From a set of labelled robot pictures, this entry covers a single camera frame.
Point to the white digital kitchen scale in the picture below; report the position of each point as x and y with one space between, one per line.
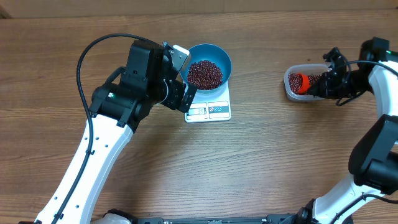
210 106

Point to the red scoop with blue handle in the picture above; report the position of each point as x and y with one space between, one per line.
305 84

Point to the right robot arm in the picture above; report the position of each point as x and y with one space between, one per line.
372 164

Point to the red adzuki beans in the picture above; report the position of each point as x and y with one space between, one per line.
205 74

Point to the clear plastic container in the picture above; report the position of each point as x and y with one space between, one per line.
292 82

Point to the teal plastic bowl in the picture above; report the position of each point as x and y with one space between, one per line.
212 53

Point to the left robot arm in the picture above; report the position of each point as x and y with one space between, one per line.
116 109

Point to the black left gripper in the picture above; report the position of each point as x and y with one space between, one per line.
184 96

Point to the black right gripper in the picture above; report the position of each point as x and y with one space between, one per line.
330 83

